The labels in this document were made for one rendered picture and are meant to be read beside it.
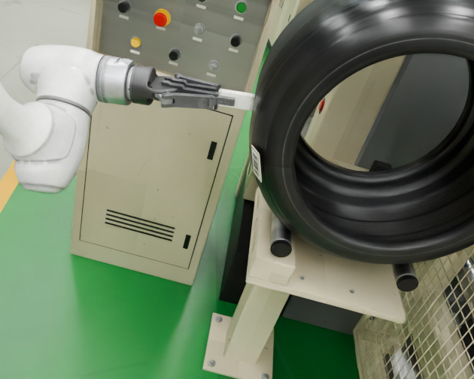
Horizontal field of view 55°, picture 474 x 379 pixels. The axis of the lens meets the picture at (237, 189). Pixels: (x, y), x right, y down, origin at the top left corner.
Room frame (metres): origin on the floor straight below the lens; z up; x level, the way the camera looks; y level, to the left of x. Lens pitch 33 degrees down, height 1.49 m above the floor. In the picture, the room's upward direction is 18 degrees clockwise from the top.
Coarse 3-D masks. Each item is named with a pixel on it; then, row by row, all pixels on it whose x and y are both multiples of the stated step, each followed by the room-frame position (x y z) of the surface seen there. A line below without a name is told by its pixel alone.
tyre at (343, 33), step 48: (336, 0) 0.83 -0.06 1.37; (384, 0) 0.76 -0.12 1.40; (432, 0) 0.76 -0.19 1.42; (288, 48) 0.77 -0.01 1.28; (336, 48) 0.72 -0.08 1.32; (384, 48) 0.72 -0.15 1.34; (432, 48) 0.73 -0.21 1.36; (288, 96) 0.72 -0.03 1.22; (288, 144) 0.72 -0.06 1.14; (288, 192) 0.72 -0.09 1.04; (336, 192) 0.98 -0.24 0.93; (384, 192) 1.00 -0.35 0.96; (432, 192) 0.98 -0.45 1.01; (336, 240) 0.73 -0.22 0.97; (384, 240) 0.85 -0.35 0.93; (432, 240) 0.75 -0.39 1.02
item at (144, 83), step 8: (136, 72) 0.79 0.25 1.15; (144, 72) 0.79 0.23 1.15; (152, 72) 0.81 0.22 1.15; (136, 80) 0.78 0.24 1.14; (144, 80) 0.78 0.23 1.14; (152, 80) 0.81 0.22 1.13; (160, 80) 0.82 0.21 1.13; (136, 88) 0.77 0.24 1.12; (144, 88) 0.78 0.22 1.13; (152, 88) 0.78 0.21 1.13; (160, 88) 0.79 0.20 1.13; (168, 88) 0.79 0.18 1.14; (176, 88) 0.80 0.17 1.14; (136, 96) 0.77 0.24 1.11; (144, 96) 0.78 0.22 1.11; (152, 96) 0.78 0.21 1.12; (144, 104) 0.79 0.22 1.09
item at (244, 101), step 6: (222, 90) 0.82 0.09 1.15; (234, 96) 0.82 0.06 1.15; (240, 96) 0.82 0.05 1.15; (246, 96) 0.82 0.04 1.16; (252, 96) 0.82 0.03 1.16; (240, 102) 0.82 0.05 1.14; (246, 102) 0.82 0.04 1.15; (252, 102) 0.82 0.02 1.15; (240, 108) 0.82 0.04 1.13; (246, 108) 0.82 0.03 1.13; (252, 108) 0.82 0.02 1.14
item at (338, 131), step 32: (384, 64) 1.11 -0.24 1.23; (352, 96) 1.10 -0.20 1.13; (384, 96) 1.11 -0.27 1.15; (320, 128) 1.10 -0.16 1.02; (352, 128) 1.11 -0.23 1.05; (352, 160) 1.11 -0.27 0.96; (256, 288) 1.10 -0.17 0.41; (256, 320) 1.10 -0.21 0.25; (224, 352) 1.11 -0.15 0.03; (256, 352) 1.11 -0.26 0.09
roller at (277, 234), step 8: (272, 216) 0.83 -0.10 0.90; (272, 224) 0.80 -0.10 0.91; (280, 224) 0.79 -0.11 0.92; (272, 232) 0.77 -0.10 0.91; (280, 232) 0.76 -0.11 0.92; (288, 232) 0.77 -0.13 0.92; (272, 240) 0.74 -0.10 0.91; (280, 240) 0.73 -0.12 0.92; (288, 240) 0.74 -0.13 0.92; (272, 248) 0.73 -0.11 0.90; (280, 248) 0.73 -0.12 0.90; (288, 248) 0.73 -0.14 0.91; (280, 256) 0.73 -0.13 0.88
